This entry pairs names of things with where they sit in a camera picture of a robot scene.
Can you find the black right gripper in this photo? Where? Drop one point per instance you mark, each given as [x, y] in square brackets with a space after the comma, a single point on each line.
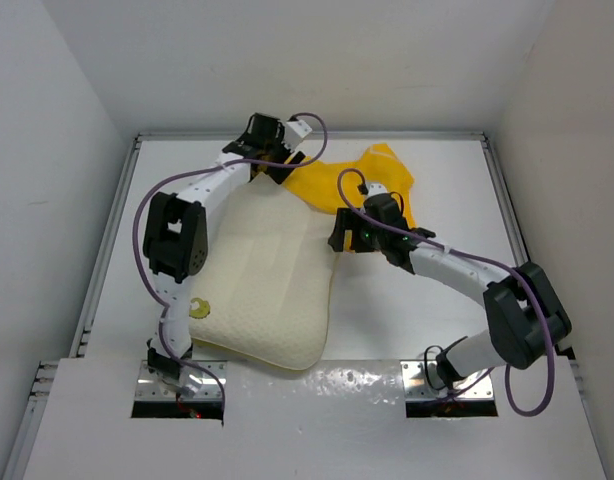
[347, 220]

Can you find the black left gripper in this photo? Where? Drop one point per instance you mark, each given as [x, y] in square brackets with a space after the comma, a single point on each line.
[284, 153]

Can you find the cream foam pillow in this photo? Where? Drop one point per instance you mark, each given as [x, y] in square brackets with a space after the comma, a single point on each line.
[264, 290]

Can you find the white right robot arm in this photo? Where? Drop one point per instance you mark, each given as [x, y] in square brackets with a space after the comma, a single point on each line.
[524, 315]

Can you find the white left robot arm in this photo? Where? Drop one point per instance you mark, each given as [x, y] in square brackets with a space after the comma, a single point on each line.
[180, 225]

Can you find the white front cover board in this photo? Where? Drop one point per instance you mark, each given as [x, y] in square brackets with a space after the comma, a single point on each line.
[338, 421]

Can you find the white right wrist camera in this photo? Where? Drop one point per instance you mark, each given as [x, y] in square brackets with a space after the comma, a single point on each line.
[370, 189]

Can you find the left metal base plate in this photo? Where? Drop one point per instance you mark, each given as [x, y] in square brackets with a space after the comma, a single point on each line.
[192, 384]

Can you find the aluminium table frame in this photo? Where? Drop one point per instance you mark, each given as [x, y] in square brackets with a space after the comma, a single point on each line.
[379, 313]

